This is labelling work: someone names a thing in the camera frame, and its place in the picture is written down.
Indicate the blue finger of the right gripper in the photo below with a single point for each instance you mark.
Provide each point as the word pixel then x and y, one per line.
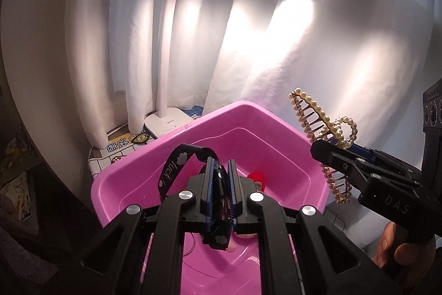
pixel 338 164
pixel 362 152

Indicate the black grid white tablecloth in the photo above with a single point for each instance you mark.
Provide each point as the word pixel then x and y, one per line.
pixel 121 143

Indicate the pink plastic tub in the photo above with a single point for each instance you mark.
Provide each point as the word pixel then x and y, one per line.
pixel 259 142

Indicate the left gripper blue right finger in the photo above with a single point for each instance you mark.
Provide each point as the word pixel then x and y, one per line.
pixel 235 197

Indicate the pink strawberry headband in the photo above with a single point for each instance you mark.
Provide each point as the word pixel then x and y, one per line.
pixel 259 183

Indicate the person right hand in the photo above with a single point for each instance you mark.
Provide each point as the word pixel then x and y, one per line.
pixel 418 257

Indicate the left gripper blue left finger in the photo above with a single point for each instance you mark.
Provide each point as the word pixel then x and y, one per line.
pixel 211 201

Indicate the white curtain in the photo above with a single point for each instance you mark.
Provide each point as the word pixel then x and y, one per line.
pixel 78 68

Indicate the white desk lamp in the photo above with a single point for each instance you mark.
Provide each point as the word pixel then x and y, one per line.
pixel 216 52

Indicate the pearl gold hair claw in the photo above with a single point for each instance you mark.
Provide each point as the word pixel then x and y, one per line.
pixel 317 125

